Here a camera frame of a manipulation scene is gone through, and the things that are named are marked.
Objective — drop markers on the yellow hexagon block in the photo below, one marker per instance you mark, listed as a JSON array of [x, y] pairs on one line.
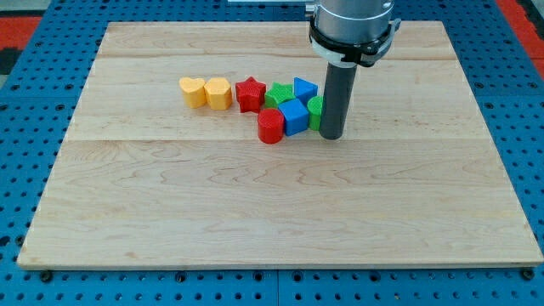
[[219, 94]]

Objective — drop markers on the yellow heart block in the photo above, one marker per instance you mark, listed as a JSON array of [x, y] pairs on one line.
[[193, 91]]

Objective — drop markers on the red cylinder block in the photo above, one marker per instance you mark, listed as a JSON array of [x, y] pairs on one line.
[[270, 126]]

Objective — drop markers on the blue cube block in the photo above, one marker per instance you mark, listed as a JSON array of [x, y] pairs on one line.
[[296, 116]]

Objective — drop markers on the green star block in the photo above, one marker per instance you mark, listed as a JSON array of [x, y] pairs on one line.
[[278, 94]]

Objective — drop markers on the red star block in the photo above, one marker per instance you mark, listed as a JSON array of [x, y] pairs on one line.
[[250, 95]]

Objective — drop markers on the green cylinder block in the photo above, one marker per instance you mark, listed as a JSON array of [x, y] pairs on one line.
[[314, 107]]

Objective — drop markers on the blue triangle block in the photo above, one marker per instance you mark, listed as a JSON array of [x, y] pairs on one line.
[[304, 90]]

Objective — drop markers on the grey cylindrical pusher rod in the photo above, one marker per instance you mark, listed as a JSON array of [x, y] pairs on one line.
[[337, 93]]

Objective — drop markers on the wooden board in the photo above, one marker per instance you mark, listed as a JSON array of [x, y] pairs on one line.
[[142, 181]]

